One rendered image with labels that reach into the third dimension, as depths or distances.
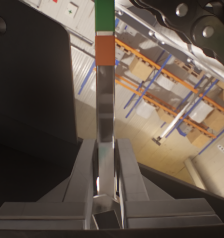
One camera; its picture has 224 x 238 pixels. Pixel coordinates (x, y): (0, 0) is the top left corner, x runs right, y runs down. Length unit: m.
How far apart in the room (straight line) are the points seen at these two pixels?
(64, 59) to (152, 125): 11.21
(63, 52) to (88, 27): 9.06
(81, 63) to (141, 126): 5.26
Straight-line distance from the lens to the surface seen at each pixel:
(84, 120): 10.84
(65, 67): 0.18
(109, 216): 0.26
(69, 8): 9.17
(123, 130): 11.22
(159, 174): 0.29
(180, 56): 1.20
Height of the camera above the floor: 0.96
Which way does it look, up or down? 26 degrees up
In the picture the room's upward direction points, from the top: 146 degrees counter-clockwise
